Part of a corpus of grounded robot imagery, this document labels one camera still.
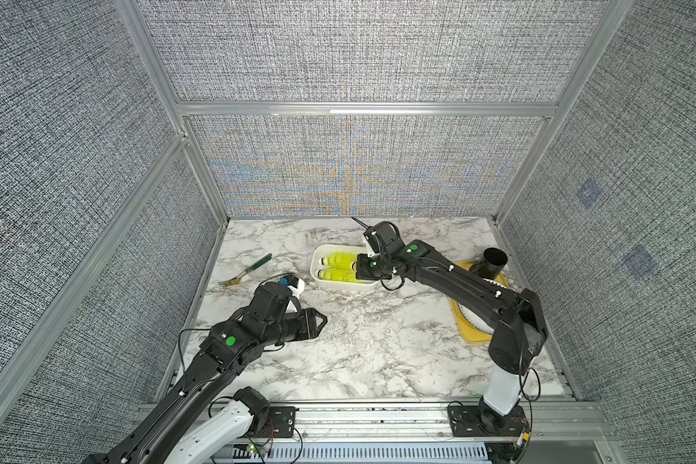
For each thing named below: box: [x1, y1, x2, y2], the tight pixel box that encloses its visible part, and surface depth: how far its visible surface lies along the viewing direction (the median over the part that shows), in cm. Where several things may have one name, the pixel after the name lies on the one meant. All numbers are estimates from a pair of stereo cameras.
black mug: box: [469, 247, 509, 281], surface depth 99 cm
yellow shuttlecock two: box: [317, 267, 360, 284], surface depth 100 cm
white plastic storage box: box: [309, 244, 382, 290], surface depth 100 cm
